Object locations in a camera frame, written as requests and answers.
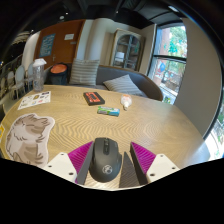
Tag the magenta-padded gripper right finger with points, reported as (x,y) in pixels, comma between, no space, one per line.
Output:
(161,165)

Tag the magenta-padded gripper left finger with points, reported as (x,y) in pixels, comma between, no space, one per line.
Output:
(61,165)

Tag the black computer mouse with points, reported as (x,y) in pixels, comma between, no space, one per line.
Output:
(105,160)

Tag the large black framed window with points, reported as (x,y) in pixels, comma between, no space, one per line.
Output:
(217,133)

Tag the white sticker sheet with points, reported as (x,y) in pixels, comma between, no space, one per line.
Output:
(34,100)

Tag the green and blue packet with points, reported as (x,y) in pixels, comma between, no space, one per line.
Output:
(108,111)

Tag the small white tube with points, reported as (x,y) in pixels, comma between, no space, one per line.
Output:
(126,101)

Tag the black box with red print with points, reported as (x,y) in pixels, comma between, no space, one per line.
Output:
(94,98)

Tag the grey curved sofa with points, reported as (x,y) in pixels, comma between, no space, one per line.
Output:
(146,85)

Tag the flat striped cushion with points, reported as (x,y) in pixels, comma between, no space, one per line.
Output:
(122,85)

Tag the black bag with orange top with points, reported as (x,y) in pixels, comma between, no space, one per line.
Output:
(59,75)

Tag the clear shaker bottle white lid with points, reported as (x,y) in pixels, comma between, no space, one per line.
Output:
(39,76)

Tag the white dining chairs group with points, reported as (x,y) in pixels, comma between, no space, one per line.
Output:
(18,80)

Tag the square striped cushion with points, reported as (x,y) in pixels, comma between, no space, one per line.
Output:
(84,72)

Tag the brown wooden door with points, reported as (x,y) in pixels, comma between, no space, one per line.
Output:
(65,50)

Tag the arched glass door cabinet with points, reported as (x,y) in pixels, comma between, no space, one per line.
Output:
(127,50)

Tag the white door sign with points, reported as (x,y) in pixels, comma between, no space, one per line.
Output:
(69,36)

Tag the blue wall poster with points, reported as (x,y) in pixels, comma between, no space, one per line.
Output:
(47,45)

